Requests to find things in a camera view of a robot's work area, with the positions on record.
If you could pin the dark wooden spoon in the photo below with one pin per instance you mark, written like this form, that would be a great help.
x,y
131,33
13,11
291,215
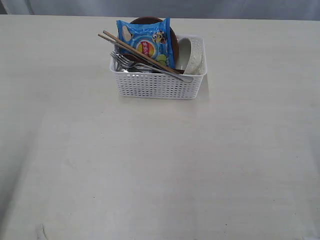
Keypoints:
x,y
132,57

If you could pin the white ceramic bowl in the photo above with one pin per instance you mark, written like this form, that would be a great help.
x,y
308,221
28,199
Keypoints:
x,y
190,59

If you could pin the white perforated plastic basket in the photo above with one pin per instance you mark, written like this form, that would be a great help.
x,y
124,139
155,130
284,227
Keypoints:
x,y
158,85

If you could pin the silver metal fork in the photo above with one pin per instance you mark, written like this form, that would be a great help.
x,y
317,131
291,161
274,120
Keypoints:
x,y
126,63

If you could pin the wooden chopstick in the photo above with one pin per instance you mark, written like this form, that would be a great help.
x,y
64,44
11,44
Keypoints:
x,y
143,48
117,42

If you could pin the brown wooden plate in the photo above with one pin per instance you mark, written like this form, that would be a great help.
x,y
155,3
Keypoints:
x,y
175,45

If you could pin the blue Lay's chips bag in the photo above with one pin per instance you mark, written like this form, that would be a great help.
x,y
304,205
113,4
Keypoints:
x,y
147,42

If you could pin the silver metal knife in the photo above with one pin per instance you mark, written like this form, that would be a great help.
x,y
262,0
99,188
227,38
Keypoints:
x,y
139,69

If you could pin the white background curtain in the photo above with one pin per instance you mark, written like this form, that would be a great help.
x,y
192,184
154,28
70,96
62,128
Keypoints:
x,y
201,9

